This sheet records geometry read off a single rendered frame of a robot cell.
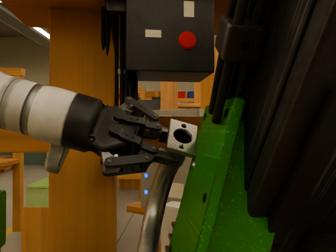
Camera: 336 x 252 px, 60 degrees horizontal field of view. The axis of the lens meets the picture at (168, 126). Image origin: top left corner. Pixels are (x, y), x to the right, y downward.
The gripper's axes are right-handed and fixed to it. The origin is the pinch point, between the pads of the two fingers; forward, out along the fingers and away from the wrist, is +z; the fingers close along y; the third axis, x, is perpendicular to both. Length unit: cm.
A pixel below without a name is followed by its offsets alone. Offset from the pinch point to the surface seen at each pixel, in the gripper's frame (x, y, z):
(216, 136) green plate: -9.5, -5.4, 2.7
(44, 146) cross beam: 30.2, 16.5, -25.0
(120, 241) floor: 292, 108, 16
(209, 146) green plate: -7.3, -5.0, 2.7
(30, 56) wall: 666, 848, -423
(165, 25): -4.7, 25.0, -5.1
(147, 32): -3.2, 23.4, -8.0
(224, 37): -19.3, -3.6, -0.6
